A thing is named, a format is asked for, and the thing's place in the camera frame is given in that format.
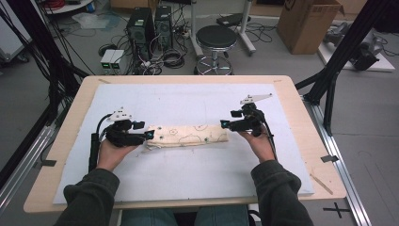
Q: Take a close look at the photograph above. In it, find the black tape cross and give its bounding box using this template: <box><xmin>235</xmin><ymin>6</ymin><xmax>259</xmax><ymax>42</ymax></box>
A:
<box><xmin>322</xmin><ymin>202</ymin><xmax>351</xmax><ymax>219</ymax></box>

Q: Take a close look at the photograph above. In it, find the large black computer tower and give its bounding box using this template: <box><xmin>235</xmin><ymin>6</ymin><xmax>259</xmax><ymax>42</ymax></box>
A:
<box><xmin>126</xmin><ymin>7</ymin><xmax>156</xmax><ymax>61</ymax></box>

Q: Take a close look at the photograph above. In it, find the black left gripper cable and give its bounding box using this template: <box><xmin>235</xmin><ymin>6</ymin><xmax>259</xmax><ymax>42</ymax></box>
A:
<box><xmin>88</xmin><ymin>113</ymin><xmax>113</xmax><ymax>172</ymax></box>

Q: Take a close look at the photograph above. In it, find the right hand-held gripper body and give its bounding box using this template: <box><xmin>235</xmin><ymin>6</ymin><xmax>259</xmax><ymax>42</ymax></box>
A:
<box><xmin>229</xmin><ymin>93</ymin><xmax>273</xmax><ymax>137</ymax></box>

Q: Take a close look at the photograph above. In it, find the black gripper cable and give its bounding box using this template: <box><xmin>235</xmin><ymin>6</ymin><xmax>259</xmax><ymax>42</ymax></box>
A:
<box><xmin>88</xmin><ymin>113</ymin><xmax>113</xmax><ymax>172</ymax></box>
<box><xmin>263</xmin><ymin>121</ymin><xmax>279</xmax><ymax>161</ymax></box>

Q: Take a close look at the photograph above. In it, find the white box with green light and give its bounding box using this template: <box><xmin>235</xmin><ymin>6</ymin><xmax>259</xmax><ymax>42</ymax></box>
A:
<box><xmin>100</xmin><ymin>49</ymin><xmax>116</xmax><ymax>75</ymax></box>
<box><xmin>109</xmin><ymin>49</ymin><xmax>126</xmax><ymax>75</ymax></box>

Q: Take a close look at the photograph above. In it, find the person's leg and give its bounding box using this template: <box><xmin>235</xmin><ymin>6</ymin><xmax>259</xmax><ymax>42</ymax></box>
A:
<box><xmin>120</xmin><ymin>207</ymin><xmax>175</xmax><ymax>226</ymax></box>
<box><xmin>193</xmin><ymin>204</ymin><xmax>250</xmax><ymax>226</ymax></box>

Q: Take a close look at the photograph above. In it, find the person's left leg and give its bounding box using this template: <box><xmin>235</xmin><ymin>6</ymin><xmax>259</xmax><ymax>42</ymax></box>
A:
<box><xmin>120</xmin><ymin>207</ymin><xmax>175</xmax><ymax>226</ymax></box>

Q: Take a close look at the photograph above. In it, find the cream muslin cloth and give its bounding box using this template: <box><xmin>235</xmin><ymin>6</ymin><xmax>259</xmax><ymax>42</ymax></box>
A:
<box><xmin>141</xmin><ymin>123</ymin><xmax>231</xmax><ymax>153</ymax></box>

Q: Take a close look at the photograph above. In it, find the person's left hand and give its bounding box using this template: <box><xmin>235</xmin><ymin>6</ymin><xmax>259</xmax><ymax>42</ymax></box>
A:
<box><xmin>96</xmin><ymin>137</ymin><xmax>141</xmax><ymax>172</ymax></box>

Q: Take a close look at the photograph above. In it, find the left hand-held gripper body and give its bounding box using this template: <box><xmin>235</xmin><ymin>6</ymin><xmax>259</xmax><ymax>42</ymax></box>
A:
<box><xmin>104</xmin><ymin>106</ymin><xmax>147</xmax><ymax>148</ymax></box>

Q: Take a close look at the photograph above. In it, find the white platform with black device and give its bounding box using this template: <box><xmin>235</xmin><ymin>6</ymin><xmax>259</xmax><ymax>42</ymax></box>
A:
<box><xmin>317</xmin><ymin>21</ymin><xmax>396</xmax><ymax>73</ymax></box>

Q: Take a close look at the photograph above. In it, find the aluminium rail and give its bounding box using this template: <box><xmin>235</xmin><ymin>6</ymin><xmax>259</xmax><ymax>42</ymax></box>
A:
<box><xmin>301</xmin><ymin>94</ymin><xmax>374</xmax><ymax>226</ymax></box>
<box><xmin>0</xmin><ymin>124</ymin><xmax>56</xmax><ymax>215</ymax></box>

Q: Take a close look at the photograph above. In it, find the black metal stand with cables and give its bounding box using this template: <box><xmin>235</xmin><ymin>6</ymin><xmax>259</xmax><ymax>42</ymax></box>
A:
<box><xmin>0</xmin><ymin>0</ymin><xmax>90</xmax><ymax>189</ymax></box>

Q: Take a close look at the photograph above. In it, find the white round table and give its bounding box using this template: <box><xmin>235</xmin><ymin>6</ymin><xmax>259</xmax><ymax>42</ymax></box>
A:
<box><xmin>42</xmin><ymin>0</ymin><xmax>95</xmax><ymax>15</ymax></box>

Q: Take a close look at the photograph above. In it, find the brown cardboard box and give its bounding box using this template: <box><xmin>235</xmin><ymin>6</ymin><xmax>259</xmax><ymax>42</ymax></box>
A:
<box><xmin>276</xmin><ymin>0</ymin><xmax>345</xmax><ymax>56</ymax></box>

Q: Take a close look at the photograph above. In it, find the clear plastic sheet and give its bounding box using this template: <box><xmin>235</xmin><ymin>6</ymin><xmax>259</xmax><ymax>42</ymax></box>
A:
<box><xmin>72</xmin><ymin>11</ymin><xmax>122</xmax><ymax>33</ymax></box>

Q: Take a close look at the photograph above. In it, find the wooden table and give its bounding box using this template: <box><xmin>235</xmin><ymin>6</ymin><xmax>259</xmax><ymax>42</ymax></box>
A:
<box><xmin>23</xmin><ymin>74</ymin><xmax>348</xmax><ymax>215</ymax></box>

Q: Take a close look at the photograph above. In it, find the person's right leg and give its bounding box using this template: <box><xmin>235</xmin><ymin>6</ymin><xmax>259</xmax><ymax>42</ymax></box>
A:
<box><xmin>193</xmin><ymin>204</ymin><xmax>250</xmax><ymax>226</ymax></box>

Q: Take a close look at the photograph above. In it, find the coiled black cable bundle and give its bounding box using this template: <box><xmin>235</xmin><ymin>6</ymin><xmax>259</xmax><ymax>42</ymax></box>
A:
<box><xmin>162</xmin><ymin>47</ymin><xmax>186</xmax><ymax>70</ymax></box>

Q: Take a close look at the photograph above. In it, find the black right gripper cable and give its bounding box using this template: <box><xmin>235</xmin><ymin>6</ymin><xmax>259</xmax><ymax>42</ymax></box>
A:
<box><xmin>263</xmin><ymin>121</ymin><xmax>279</xmax><ymax>161</ymax></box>

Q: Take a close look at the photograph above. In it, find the black round stool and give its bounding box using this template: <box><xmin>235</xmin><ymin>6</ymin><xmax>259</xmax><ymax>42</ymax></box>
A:
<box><xmin>195</xmin><ymin>24</ymin><xmax>239</xmax><ymax>76</ymax></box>

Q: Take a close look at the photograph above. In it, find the person's right hand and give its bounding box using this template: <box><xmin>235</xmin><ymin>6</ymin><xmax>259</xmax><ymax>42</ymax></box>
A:
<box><xmin>238</xmin><ymin>130</ymin><xmax>277</xmax><ymax>164</ymax></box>

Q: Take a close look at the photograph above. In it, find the thin wooden stick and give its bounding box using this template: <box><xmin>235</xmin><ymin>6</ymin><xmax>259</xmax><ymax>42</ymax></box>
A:
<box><xmin>310</xmin><ymin>172</ymin><xmax>334</xmax><ymax>196</ymax></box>

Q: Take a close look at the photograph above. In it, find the slim black computer tower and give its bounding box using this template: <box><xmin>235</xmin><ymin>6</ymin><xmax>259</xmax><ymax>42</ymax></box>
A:
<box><xmin>154</xmin><ymin>5</ymin><xmax>174</xmax><ymax>52</ymax></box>

